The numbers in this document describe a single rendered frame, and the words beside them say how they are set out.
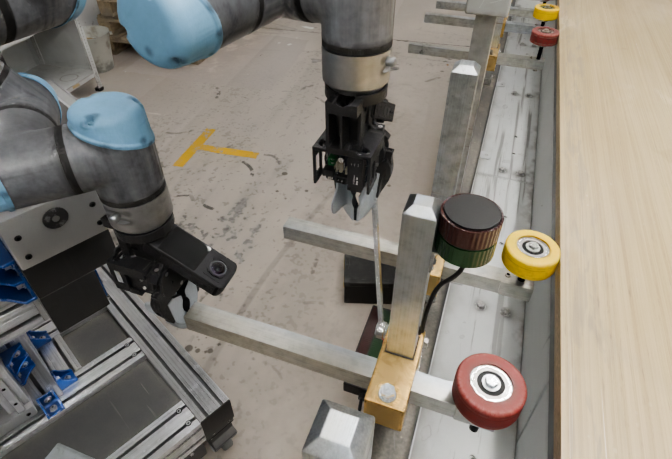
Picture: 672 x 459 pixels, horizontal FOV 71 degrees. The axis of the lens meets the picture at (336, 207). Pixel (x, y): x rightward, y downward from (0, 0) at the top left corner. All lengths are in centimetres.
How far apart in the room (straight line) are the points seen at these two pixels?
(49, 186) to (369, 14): 36
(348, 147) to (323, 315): 129
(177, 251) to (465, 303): 64
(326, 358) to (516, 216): 78
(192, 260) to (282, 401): 104
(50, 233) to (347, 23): 53
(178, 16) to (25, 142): 23
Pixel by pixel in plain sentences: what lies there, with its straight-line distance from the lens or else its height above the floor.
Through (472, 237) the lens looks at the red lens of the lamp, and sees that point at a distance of 46.
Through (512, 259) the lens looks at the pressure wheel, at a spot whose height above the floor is 90.
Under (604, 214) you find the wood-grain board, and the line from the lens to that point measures 90.
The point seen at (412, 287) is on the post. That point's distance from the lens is 54.
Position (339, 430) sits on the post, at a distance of 30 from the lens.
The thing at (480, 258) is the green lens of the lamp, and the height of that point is 108.
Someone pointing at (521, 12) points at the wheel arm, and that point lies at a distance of 215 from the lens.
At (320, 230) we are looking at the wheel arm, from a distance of 85.
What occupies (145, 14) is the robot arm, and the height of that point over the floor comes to 129.
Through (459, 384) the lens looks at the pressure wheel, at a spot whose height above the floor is 91.
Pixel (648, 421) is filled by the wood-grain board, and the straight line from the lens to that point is 66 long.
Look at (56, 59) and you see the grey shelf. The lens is 375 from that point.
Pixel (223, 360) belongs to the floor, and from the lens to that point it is 171.
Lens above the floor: 141
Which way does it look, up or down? 39 degrees down
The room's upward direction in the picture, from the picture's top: straight up
